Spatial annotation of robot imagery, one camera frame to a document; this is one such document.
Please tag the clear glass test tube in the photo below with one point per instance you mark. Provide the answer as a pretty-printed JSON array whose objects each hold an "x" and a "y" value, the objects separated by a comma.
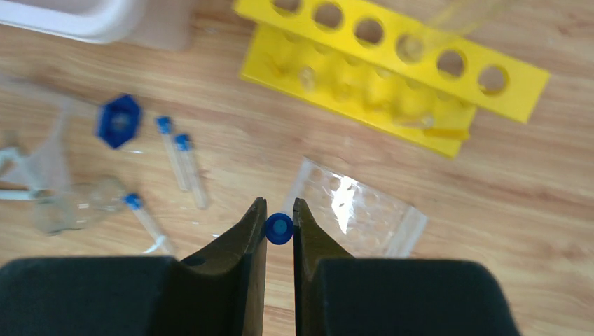
[{"x": 454, "y": 22}]

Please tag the blue capped tube long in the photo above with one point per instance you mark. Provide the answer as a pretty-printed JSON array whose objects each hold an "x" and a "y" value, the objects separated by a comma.
[{"x": 279, "y": 228}]

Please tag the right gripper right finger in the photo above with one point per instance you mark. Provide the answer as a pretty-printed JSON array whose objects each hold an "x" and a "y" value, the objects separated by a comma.
[{"x": 339, "y": 294}]

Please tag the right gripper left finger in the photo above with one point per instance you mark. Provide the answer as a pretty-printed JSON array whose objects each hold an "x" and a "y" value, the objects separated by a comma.
[{"x": 218, "y": 290}]

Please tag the yellow test tube rack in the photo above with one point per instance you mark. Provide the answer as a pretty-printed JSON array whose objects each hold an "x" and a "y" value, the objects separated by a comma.
[{"x": 342, "y": 56}]

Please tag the pink plastic bin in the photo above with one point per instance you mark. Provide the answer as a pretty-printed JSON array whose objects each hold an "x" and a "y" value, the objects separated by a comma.
[{"x": 163, "y": 25}]

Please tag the clear plastic well plate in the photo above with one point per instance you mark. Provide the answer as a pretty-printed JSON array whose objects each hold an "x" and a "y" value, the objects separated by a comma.
[{"x": 364, "y": 221}]

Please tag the clear plastic funnel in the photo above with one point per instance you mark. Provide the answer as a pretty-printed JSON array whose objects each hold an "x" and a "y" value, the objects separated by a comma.
[{"x": 39, "y": 129}]

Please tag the white clay triangle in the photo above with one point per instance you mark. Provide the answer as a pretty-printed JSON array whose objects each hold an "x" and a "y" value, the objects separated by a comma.
[{"x": 19, "y": 179}]

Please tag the small glass beaker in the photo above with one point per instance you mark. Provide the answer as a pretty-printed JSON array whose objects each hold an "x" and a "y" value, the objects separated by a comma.
[{"x": 81, "y": 206}]

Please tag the blue capped tube front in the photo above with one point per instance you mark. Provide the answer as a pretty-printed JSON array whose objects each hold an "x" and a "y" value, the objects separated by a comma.
[{"x": 160, "y": 240}]

